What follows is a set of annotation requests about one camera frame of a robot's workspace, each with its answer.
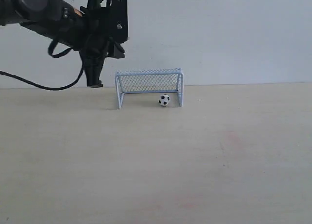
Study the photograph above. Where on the white miniature soccer goal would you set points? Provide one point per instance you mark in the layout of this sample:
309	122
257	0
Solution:
149	81

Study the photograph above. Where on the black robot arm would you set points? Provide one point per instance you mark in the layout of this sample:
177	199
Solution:
53	19

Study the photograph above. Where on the small black white soccer ball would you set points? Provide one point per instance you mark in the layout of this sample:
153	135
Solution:
164	100

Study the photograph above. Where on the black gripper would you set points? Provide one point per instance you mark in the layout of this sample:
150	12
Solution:
104	29

